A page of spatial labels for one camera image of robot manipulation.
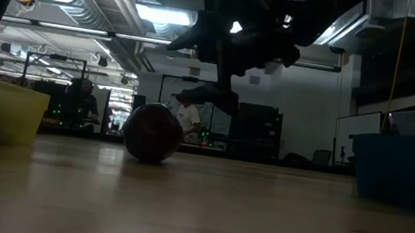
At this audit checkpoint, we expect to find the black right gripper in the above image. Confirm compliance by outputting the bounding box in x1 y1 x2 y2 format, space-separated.
161 0 308 100

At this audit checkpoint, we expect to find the bright ceiling light panel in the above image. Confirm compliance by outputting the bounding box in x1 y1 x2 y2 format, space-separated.
134 3 205 30

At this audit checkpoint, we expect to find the person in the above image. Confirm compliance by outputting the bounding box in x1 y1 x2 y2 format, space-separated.
60 76 104 130
171 89 206 144

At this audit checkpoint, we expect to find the black cabinet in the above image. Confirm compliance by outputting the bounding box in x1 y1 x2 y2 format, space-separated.
225 101 285 161

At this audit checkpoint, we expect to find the dark red round vegetable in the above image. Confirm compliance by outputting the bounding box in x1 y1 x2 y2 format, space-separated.
118 98 189 168

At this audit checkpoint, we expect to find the long ceiling light bar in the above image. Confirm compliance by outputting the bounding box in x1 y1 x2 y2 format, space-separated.
0 15 344 74

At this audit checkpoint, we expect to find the yellow plastic basket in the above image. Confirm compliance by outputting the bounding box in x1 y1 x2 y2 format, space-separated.
0 72 54 154

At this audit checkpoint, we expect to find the white cabinet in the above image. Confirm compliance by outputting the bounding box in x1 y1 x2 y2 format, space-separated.
87 86 112 133

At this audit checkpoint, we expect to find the black office chair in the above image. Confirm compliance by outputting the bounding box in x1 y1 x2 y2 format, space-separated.
311 147 333 168

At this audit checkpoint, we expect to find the white board panel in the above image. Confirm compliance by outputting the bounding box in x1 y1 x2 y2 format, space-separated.
330 106 388 168

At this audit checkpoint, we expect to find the grey tilted panel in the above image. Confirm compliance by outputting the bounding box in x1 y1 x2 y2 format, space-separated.
385 107 415 138

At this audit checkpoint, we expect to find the blue plastic basket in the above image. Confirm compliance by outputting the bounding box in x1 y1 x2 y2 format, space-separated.
345 125 415 214

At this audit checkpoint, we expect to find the yellow hanging cable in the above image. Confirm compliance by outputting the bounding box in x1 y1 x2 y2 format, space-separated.
380 0 412 135

